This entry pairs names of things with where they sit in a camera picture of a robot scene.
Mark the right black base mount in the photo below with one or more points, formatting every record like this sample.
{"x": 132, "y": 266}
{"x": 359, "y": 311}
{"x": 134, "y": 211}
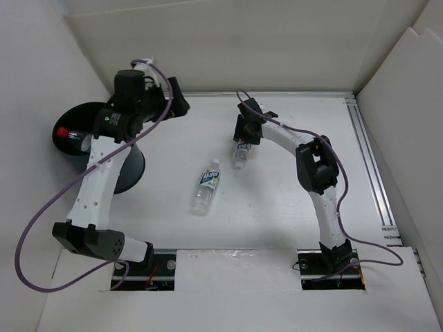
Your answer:
{"x": 314, "y": 275}

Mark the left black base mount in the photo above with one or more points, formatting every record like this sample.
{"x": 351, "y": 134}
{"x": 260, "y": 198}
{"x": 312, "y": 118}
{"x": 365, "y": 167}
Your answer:
{"x": 160, "y": 278}

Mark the clear bottle red label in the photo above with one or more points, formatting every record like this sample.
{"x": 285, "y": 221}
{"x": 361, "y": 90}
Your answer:
{"x": 78, "y": 140}

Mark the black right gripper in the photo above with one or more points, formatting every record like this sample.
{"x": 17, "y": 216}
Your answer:
{"x": 240, "y": 132}

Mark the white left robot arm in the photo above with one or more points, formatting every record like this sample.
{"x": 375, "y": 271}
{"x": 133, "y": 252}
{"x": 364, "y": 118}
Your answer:
{"x": 103, "y": 134}

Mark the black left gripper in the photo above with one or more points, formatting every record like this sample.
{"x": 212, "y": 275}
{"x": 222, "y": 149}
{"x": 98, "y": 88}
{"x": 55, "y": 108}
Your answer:
{"x": 179, "y": 106}

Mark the aluminium rail right side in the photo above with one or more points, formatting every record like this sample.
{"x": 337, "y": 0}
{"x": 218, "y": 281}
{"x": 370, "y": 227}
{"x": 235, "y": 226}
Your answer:
{"x": 386, "y": 218}

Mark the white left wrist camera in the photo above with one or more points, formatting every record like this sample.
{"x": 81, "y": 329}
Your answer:
{"x": 144, "y": 65}

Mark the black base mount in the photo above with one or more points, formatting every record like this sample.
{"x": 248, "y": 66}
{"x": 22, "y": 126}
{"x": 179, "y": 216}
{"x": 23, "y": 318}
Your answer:
{"x": 314, "y": 275}
{"x": 160, "y": 278}

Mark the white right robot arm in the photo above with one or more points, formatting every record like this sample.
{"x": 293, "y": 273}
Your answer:
{"x": 317, "y": 172}

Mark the clear bottle orange blue label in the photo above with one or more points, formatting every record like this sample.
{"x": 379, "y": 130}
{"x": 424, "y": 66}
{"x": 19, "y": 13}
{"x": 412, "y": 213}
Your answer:
{"x": 241, "y": 154}

